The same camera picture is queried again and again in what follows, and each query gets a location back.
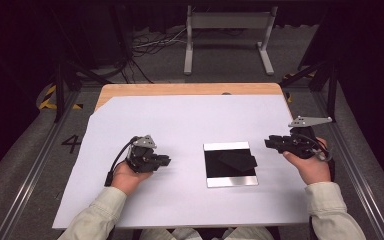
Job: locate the white table sheet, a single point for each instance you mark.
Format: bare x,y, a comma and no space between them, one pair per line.
180,120

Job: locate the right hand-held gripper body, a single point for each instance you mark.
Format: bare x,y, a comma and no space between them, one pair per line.
305,145

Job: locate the person's lap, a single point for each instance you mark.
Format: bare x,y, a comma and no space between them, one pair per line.
246,234

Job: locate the metal floor rail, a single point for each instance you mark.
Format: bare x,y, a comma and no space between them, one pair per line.
363,173
30,173

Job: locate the black metal stand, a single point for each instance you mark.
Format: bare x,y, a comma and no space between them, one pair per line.
60,90
331,90

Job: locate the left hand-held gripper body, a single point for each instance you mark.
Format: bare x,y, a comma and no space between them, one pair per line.
141,160

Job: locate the wooden table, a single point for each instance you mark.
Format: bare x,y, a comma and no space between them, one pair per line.
180,89

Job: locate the black cloth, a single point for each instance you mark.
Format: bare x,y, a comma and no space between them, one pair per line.
238,161

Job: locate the person's left hand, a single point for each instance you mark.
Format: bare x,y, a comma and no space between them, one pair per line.
126,181

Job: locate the grey metal stand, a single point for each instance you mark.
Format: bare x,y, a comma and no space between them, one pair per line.
228,20

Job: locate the square black and silver plate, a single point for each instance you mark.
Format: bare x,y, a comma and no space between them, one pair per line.
213,166

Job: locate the yellow black hazard tape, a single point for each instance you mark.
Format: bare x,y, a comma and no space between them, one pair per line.
48,98
289,98

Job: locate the person's right hand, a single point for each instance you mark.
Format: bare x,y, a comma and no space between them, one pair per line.
315,170

